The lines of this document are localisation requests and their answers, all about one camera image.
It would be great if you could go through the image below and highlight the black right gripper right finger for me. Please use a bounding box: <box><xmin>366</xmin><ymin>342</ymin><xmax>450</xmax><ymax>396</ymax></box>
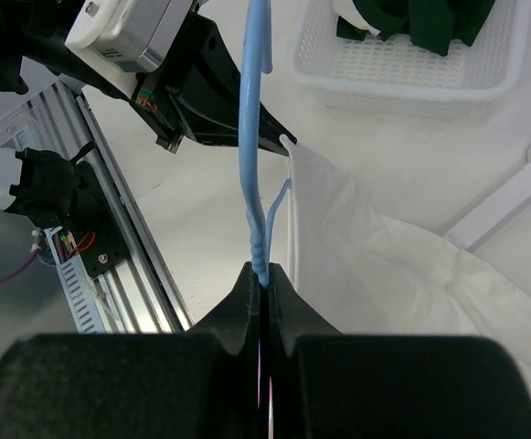
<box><xmin>268</xmin><ymin>264</ymin><xmax>531</xmax><ymax>438</ymax></box>

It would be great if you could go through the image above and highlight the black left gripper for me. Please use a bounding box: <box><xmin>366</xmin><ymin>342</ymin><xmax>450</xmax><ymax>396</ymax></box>
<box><xmin>63</xmin><ymin>11</ymin><xmax>299</xmax><ymax>155</ymax></box>

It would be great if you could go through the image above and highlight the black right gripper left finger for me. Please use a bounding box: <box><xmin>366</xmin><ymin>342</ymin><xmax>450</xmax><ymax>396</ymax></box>
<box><xmin>0</xmin><ymin>265</ymin><xmax>260</xmax><ymax>438</ymax></box>

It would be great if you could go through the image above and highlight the light blue hanger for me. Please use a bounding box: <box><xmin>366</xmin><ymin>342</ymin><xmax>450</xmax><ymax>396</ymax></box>
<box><xmin>239</xmin><ymin>0</ymin><xmax>292</xmax><ymax>289</ymax></box>

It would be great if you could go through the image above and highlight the white tank top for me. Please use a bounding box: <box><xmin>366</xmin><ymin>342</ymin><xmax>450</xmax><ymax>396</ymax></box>
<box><xmin>277</xmin><ymin>133</ymin><xmax>531</xmax><ymax>426</ymax></box>

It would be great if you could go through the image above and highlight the green and white raglan shirt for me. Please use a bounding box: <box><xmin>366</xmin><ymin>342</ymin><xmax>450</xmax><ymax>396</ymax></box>
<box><xmin>332</xmin><ymin>0</ymin><xmax>494</xmax><ymax>57</ymax></box>

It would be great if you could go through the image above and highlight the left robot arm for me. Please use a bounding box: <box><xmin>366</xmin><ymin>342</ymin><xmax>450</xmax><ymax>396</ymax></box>
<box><xmin>0</xmin><ymin>1</ymin><xmax>241</xmax><ymax>231</ymax></box>

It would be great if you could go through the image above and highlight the white plastic basket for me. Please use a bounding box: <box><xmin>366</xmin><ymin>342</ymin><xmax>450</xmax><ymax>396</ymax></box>
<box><xmin>288</xmin><ymin>1</ymin><xmax>531</xmax><ymax>119</ymax></box>

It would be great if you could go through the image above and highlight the metal clothes rack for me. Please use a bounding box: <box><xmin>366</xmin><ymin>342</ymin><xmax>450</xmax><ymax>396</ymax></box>
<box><xmin>444</xmin><ymin>146</ymin><xmax>531</xmax><ymax>250</ymax></box>

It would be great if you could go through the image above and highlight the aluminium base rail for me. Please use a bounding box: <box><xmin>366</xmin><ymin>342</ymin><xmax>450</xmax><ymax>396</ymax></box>
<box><xmin>0</xmin><ymin>82</ymin><xmax>193</xmax><ymax>333</ymax></box>

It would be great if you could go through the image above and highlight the white slotted cable duct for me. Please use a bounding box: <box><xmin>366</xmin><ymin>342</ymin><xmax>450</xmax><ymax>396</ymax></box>
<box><xmin>43</xmin><ymin>227</ymin><xmax>108</xmax><ymax>334</ymax></box>

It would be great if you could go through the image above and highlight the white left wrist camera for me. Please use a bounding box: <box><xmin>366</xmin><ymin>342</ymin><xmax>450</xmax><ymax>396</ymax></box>
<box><xmin>66</xmin><ymin>0</ymin><xmax>193</xmax><ymax>73</ymax></box>

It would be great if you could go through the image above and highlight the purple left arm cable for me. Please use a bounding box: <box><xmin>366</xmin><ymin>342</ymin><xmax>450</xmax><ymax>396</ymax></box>
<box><xmin>0</xmin><ymin>249</ymin><xmax>42</xmax><ymax>290</ymax></box>

